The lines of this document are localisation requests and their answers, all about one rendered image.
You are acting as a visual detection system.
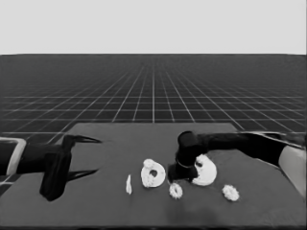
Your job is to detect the small white T-shaped piece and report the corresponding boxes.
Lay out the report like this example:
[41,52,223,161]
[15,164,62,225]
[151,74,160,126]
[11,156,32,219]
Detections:
[125,173,133,196]

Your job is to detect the large thick white disc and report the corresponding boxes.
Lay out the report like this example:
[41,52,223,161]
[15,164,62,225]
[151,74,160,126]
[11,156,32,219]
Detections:
[191,153,218,187]

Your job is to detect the white round carrier with pins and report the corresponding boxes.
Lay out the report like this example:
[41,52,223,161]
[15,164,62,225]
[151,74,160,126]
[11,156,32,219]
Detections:
[140,158,167,189]

